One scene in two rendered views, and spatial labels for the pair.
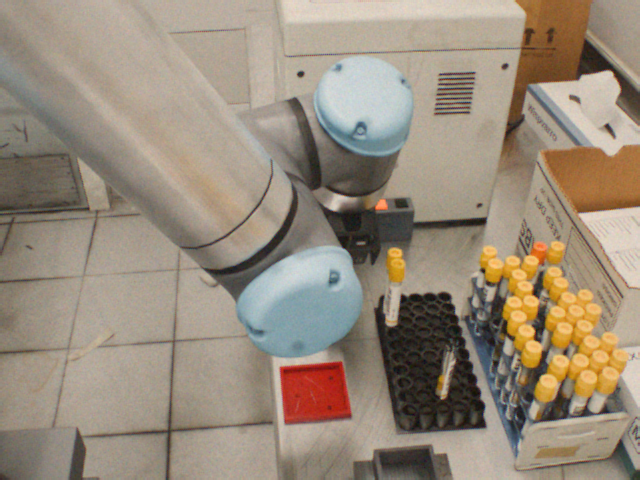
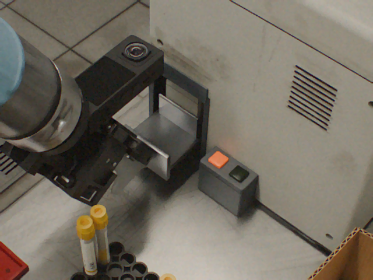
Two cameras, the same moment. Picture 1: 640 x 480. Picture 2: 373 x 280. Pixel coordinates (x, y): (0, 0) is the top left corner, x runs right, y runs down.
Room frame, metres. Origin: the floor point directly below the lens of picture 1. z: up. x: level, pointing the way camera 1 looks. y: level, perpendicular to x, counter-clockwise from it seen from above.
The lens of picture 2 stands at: (0.31, -0.41, 1.56)
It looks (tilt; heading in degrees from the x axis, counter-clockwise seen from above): 50 degrees down; 44
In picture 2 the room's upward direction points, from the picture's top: 3 degrees clockwise
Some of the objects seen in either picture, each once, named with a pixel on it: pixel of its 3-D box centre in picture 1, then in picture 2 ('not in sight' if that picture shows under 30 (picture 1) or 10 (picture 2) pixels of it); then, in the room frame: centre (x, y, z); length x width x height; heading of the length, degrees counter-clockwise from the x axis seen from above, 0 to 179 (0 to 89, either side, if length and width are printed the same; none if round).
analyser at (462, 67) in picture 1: (380, 83); (322, 36); (0.83, -0.09, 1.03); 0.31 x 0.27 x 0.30; 6
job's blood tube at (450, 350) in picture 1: (444, 375); not in sight; (0.41, -0.13, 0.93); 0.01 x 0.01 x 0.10; 3
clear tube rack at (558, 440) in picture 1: (536, 360); not in sight; (0.45, -0.23, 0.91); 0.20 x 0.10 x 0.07; 6
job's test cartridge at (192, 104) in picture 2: not in sight; (193, 95); (0.72, -0.01, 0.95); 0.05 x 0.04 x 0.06; 96
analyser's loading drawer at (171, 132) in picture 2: not in sight; (204, 98); (0.75, -0.01, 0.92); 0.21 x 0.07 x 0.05; 6
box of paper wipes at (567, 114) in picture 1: (592, 113); not in sight; (0.91, -0.44, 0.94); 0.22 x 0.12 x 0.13; 10
